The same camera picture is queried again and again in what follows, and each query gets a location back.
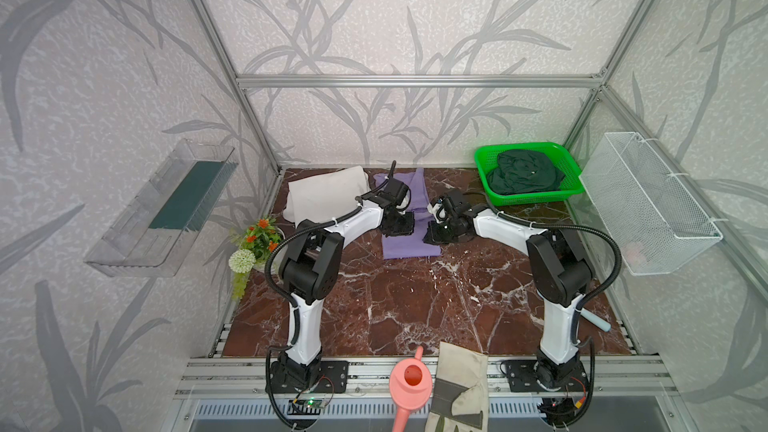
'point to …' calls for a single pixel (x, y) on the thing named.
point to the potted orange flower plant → (257, 243)
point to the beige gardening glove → (460, 398)
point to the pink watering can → (410, 388)
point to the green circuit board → (306, 407)
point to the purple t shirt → (412, 245)
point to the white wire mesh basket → (652, 225)
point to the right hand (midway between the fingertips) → (425, 230)
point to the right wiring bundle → (564, 412)
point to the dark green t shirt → (523, 172)
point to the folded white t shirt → (325, 195)
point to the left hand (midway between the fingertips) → (414, 220)
